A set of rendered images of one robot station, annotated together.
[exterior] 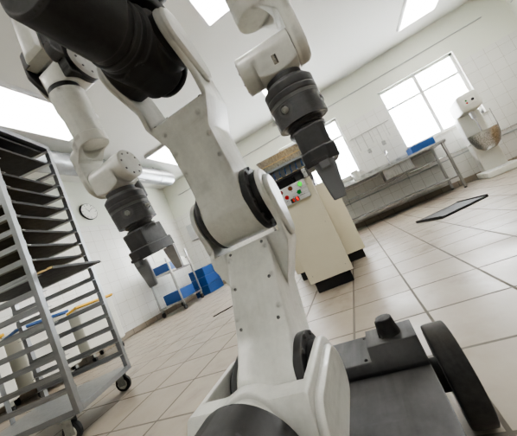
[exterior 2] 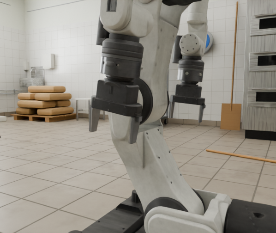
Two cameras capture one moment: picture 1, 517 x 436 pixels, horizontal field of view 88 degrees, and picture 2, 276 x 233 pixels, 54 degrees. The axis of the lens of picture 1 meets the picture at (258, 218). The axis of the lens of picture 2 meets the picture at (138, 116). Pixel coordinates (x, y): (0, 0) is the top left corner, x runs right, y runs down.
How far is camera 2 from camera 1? 0.96 m
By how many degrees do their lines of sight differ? 81
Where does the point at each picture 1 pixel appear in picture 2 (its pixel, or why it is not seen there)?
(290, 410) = (229, 201)
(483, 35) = (7, 17)
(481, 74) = not seen: outside the picture
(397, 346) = not seen: hidden behind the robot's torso
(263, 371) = (191, 201)
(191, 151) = (163, 53)
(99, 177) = (140, 18)
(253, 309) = (171, 170)
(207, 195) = (157, 87)
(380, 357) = not seen: hidden behind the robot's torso
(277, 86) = (202, 63)
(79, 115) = not seen: outside the picture
